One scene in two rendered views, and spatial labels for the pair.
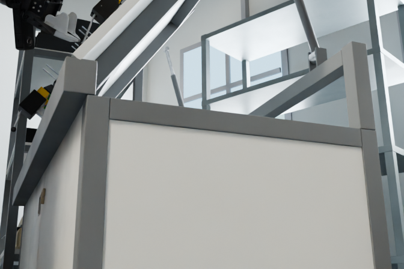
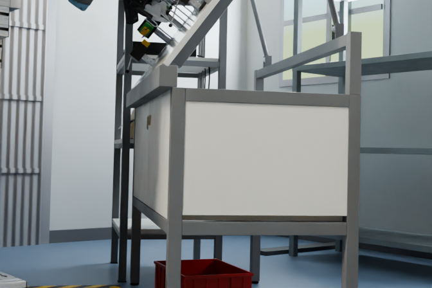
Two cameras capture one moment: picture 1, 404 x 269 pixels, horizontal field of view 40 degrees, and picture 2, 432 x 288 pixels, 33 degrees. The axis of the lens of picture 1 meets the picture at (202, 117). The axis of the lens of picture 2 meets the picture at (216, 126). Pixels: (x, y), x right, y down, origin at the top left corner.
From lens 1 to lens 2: 1.24 m
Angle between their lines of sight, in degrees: 19
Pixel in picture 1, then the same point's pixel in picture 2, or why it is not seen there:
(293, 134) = (299, 102)
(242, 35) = not seen: outside the picture
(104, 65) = (184, 53)
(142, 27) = (207, 24)
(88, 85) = (172, 81)
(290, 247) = (292, 171)
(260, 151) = (277, 114)
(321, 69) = (336, 42)
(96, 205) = (179, 150)
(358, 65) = (353, 49)
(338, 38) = not seen: outside the picture
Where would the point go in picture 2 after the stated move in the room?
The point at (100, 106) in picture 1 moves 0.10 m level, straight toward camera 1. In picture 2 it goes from (180, 94) to (179, 90)
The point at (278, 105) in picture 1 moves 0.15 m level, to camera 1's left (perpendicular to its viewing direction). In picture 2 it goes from (314, 55) to (272, 55)
